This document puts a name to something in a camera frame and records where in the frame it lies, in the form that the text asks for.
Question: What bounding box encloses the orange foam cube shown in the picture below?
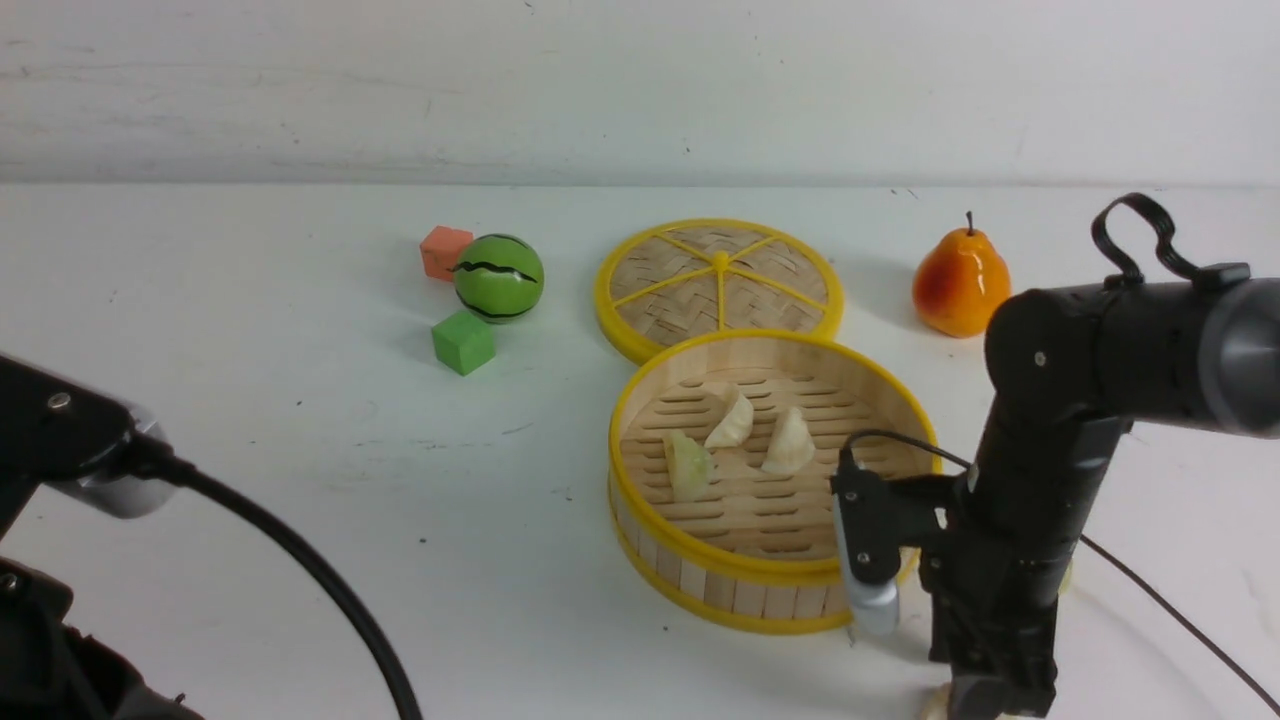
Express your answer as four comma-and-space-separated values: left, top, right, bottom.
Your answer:
419, 225, 474, 283

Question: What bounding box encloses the orange yellow toy pear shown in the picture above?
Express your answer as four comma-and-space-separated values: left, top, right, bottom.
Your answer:
911, 211, 1012, 340

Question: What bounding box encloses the white dumpling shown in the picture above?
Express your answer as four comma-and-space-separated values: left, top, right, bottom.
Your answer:
760, 406, 817, 477
704, 386, 755, 450

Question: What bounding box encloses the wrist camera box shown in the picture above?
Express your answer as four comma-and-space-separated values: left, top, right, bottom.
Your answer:
44, 466, 177, 520
829, 446, 955, 635

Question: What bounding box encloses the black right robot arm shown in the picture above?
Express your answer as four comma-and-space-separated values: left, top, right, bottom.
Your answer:
922, 279, 1279, 719

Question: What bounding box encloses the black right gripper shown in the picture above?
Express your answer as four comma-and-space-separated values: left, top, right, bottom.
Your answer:
918, 470, 1085, 720

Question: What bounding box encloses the bamboo steamer tray yellow rim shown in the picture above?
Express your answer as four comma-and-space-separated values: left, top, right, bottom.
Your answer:
608, 331, 936, 635

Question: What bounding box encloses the green striped watermelon ball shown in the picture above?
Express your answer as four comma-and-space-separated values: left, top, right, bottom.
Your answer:
453, 234, 545, 324

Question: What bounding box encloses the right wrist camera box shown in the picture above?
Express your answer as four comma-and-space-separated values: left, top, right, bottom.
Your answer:
829, 446, 955, 635

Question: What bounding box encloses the tan dumpling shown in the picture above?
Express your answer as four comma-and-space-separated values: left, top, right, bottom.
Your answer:
919, 683, 952, 720

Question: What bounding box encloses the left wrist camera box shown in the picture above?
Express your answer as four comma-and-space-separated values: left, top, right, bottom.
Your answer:
44, 466, 177, 520

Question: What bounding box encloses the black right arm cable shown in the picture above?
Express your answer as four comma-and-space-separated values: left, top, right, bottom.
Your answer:
838, 193, 1280, 716

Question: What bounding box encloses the pale green dumpling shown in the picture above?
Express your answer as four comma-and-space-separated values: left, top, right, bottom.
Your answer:
663, 429, 716, 503

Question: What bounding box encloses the woven bamboo steamer lid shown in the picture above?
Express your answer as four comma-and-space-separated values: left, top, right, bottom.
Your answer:
591, 218, 845, 365

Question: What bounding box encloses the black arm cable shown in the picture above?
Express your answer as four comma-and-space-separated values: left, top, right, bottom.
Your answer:
125, 439, 424, 720
838, 193, 1280, 716

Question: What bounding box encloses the green foam cube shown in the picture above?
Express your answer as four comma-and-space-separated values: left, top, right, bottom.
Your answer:
431, 309, 497, 375

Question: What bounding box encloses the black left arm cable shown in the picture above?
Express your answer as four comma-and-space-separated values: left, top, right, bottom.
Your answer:
125, 439, 424, 720

